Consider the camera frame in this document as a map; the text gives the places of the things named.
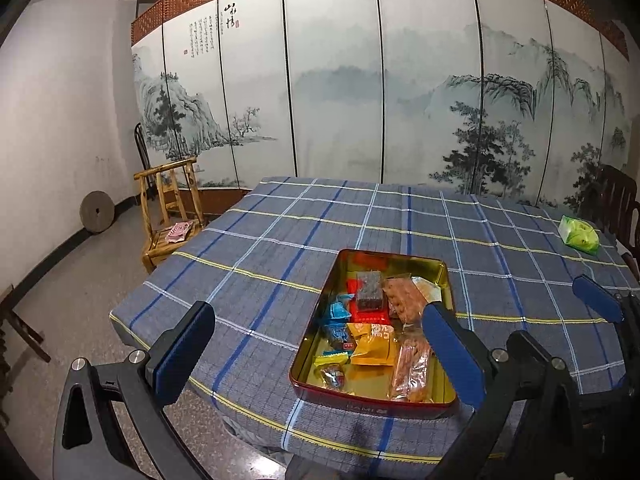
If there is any gold metal tin tray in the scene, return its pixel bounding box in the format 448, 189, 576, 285
289, 248, 460, 420

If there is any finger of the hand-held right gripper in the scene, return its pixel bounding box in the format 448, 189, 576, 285
571, 274, 640, 326

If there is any landscape painted folding screen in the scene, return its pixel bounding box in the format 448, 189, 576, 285
131, 0, 633, 207

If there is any round stone millstone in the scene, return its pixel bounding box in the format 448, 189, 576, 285
81, 190, 116, 234

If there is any blue and white candy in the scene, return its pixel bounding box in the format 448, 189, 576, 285
324, 323, 359, 354

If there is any dark brown block packet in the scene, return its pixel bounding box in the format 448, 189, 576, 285
355, 272, 385, 311

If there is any orange triangular snack packet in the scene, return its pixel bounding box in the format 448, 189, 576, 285
347, 322, 401, 367

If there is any red snack packet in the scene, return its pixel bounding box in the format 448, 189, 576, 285
347, 280, 392, 326

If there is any dark wooden furniture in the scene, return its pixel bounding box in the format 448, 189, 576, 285
0, 284, 52, 396

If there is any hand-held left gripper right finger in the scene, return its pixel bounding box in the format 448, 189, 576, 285
422, 302, 588, 480

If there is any bright blue candy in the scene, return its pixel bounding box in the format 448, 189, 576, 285
327, 295, 354, 321

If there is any dark wooden chair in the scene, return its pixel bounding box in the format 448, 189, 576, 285
579, 163, 640, 272

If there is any yellow candy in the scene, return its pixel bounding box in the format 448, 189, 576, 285
314, 352, 351, 369

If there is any blue plaid tablecloth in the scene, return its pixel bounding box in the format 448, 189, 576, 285
109, 176, 640, 466

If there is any brown candy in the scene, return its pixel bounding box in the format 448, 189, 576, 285
320, 366, 347, 390

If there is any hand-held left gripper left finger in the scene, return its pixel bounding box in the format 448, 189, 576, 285
52, 300, 217, 480

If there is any clear packet of reddish-brown biscuits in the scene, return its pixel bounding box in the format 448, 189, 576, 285
382, 274, 426, 322

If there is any green tissue pack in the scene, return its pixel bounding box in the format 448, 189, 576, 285
558, 214, 601, 256

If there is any bamboo chair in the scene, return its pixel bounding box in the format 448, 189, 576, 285
133, 157, 206, 274

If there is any pink item on chair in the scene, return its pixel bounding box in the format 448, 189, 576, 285
166, 219, 194, 244

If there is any black metal chair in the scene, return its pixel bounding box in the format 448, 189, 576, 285
133, 122, 152, 172

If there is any clear packet of orange biscuits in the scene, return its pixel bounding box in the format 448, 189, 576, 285
388, 334, 434, 404

